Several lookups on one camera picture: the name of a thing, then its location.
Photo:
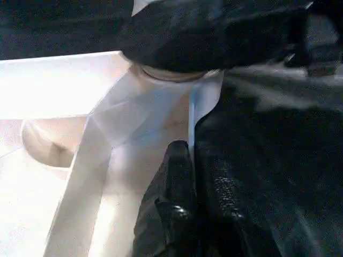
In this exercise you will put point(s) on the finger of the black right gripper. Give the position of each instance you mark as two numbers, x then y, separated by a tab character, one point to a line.
214	32

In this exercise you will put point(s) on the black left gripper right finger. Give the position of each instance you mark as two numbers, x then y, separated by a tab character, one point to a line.
230	214

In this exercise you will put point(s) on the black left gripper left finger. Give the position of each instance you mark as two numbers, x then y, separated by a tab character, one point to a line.
169	214

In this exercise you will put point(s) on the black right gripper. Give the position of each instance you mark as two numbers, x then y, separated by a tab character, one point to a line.
321	48

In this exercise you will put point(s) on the white plastic table leg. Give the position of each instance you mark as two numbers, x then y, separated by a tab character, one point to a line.
171	75

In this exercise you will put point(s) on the white plastic table top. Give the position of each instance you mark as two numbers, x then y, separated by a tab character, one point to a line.
53	85

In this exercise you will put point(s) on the black work mat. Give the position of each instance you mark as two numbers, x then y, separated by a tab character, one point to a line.
300	160

